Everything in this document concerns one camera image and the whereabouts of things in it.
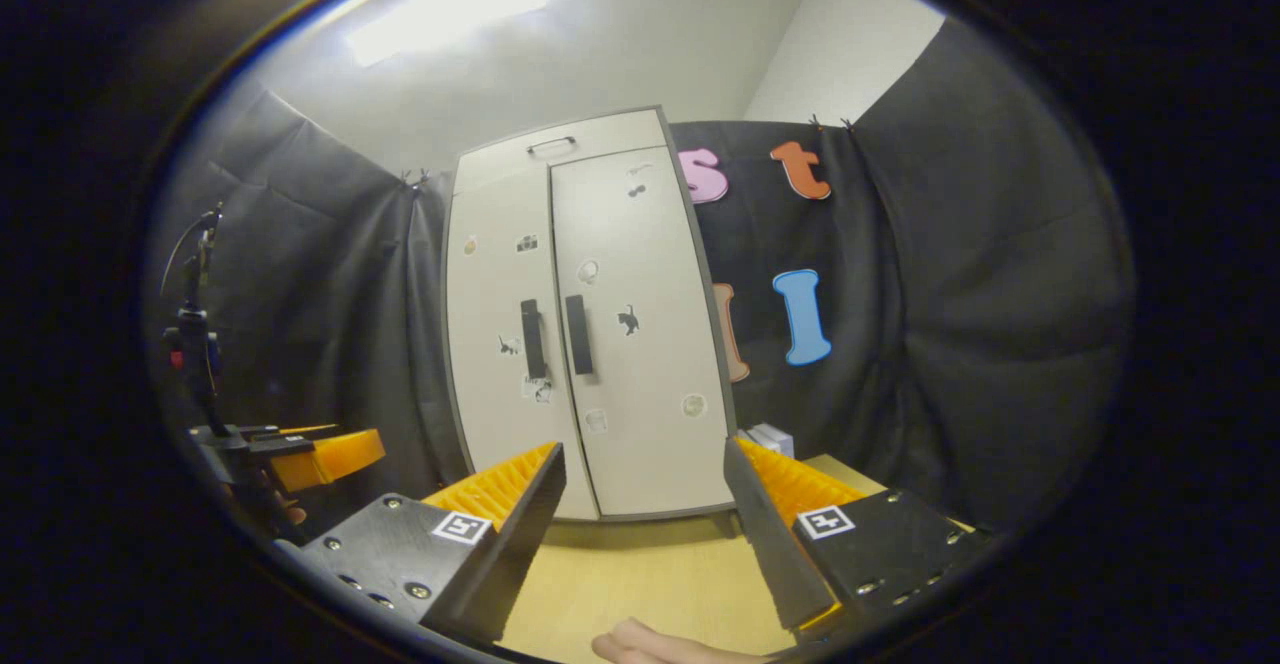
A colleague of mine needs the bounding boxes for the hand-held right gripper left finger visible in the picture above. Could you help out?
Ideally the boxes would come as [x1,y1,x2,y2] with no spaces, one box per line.
[300,441,568,645]

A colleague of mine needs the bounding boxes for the white cabinet drawer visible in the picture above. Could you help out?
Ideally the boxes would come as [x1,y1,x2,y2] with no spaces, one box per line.
[455,109,670,195]

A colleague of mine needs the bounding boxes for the white cabinet door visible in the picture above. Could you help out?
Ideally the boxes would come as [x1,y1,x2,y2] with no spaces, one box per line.
[445,169,601,523]
[550,147,737,518]

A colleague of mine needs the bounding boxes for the white grey shoe cabinet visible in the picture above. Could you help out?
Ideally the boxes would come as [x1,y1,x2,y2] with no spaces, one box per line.
[443,106,742,523]

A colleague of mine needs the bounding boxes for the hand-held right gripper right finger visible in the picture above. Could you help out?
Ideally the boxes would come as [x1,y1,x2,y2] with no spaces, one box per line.
[723,436,996,635]

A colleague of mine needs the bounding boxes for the black backdrop cloth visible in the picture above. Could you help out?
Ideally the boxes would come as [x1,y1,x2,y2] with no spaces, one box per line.
[145,19,1136,545]

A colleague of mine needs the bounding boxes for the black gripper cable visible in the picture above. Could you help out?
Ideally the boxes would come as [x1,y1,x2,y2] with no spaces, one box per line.
[160,206,224,293]

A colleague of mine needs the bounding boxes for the small white box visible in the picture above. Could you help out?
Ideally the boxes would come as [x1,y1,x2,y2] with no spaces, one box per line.
[745,422,797,461]

